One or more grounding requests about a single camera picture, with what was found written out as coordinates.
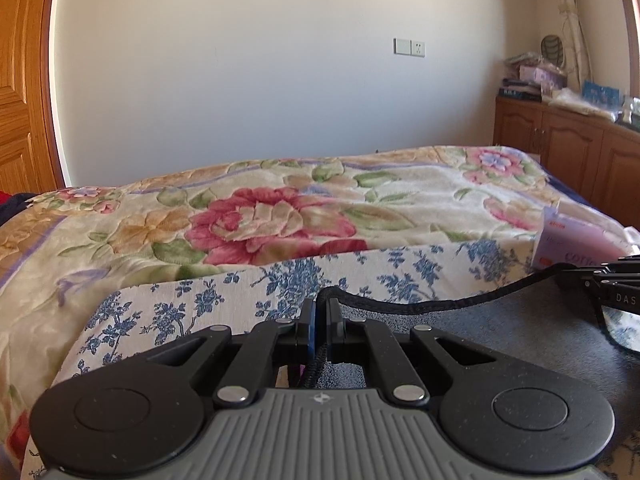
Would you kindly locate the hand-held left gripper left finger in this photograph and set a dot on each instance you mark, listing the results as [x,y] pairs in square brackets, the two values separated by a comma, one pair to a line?
[311,331]

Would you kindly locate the blue printed card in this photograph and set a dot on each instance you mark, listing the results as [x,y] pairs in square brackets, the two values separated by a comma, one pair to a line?
[601,93]

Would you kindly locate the wooden door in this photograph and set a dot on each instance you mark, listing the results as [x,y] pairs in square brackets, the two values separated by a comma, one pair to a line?
[22,85]

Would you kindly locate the dark blue cloth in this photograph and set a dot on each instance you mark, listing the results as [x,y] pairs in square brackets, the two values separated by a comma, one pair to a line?
[12,207]

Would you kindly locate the flower patterned blanket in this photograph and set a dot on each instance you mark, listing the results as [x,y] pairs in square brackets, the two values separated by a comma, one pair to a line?
[275,220]

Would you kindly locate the white wall socket panel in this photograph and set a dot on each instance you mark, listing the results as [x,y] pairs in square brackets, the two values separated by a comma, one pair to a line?
[409,47]

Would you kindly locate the clear plastic bag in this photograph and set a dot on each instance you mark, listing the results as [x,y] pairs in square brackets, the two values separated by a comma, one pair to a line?
[582,102]

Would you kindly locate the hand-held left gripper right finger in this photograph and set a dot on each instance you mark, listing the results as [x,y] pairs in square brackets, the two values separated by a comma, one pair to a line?
[334,326]

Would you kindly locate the grey towel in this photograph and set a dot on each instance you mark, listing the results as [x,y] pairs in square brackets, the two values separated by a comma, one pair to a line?
[500,322]

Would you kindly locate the wooden cabinet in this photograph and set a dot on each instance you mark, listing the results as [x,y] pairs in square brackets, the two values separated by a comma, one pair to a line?
[565,145]

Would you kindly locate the pink box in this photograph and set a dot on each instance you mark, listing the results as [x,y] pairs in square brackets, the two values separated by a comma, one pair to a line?
[542,76]

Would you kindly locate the patterned curtain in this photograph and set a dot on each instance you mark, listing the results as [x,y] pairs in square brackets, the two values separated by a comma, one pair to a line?
[567,20]

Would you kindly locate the dark flat box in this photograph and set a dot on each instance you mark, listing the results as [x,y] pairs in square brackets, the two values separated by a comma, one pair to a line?
[520,93]

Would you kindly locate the dark blue bedsheet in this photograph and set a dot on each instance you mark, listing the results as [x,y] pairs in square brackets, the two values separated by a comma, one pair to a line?
[580,190]

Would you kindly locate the round hand fan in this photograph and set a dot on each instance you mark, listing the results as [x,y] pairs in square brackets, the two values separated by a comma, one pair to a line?
[553,51]

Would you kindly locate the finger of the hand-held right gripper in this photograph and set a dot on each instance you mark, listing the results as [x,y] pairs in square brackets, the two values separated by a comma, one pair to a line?
[617,296]

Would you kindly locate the pink tissue packet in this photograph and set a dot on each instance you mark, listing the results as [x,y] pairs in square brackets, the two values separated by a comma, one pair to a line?
[575,240]

